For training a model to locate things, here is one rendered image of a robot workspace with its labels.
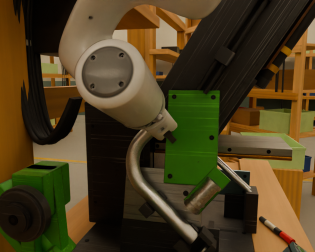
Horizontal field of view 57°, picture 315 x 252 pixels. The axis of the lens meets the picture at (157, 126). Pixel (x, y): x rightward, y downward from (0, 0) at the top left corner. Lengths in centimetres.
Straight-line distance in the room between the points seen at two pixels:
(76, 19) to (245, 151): 53
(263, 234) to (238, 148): 24
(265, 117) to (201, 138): 293
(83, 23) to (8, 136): 29
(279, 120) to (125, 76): 315
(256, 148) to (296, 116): 250
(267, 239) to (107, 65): 63
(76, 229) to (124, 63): 64
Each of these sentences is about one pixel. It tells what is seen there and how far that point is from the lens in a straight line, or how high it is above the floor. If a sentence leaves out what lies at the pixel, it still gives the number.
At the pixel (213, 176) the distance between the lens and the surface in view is 64.
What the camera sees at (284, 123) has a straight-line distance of 339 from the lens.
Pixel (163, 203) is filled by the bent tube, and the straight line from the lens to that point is 63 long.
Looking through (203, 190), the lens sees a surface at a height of 108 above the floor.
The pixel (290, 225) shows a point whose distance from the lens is 92.
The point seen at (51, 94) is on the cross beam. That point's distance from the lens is 88.
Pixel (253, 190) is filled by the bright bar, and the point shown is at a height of 101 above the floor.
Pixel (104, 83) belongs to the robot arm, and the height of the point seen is 129.
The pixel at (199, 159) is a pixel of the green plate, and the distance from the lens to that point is 64.
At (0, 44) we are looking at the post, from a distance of 60.
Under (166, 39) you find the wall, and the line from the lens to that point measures 999.
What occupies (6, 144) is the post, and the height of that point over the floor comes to 118.
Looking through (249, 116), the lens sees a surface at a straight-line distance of 380.
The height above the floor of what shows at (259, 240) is 90.
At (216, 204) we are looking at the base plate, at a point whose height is 90.
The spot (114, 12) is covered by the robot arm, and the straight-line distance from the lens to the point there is 40.
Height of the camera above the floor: 130
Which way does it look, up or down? 9 degrees down
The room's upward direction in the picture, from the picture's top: straight up
